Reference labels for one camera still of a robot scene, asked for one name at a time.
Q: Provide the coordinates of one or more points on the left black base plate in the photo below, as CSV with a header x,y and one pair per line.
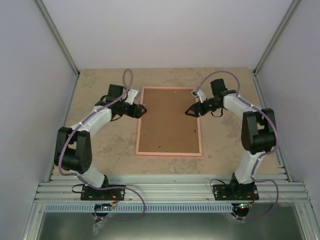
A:
x,y
116,193

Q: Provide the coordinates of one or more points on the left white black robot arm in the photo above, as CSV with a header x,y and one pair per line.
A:
x,y
73,149

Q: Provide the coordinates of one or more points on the aluminium mounting rail bed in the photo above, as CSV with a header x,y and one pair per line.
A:
x,y
188,180

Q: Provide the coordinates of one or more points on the pink wooden picture frame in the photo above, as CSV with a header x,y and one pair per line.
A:
x,y
200,130

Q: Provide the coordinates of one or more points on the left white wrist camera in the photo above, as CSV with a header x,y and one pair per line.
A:
x,y
132,94

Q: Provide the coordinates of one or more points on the slotted blue cable duct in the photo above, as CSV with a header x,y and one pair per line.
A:
x,y
138,208

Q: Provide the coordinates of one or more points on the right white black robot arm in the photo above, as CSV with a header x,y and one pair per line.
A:
x,y
258,138

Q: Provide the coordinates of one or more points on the right aluminium corner post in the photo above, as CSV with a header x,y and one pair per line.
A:
x,y
277,34

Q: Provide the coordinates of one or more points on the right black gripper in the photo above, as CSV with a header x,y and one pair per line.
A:
x,y
195,108

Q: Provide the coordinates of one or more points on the aluminium corner post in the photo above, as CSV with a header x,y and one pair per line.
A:
x,y
56,35
277,34

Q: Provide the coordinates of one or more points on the controller circuit board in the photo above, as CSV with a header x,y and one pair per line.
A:
x,y
244,205
105,206

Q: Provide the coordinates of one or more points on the left controller circuit board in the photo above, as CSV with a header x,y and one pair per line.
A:
x,y
105,206

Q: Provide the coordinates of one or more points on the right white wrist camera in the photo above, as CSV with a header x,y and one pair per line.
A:
x,y
199,94

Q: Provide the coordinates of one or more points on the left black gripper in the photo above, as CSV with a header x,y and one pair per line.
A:
x,y
136,111

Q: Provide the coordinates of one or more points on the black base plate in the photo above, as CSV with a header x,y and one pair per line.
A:
x,y
223,192
116,193

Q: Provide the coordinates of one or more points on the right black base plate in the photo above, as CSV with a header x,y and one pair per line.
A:
x,y
223,192

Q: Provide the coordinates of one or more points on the left aluminium corner post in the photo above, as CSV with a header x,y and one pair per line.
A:
x,y
56,35

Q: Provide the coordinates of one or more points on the right controller circuit board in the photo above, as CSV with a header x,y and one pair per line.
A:
x,y
244,205

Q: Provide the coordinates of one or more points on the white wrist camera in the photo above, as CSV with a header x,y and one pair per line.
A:
x,y
132,94
199,94

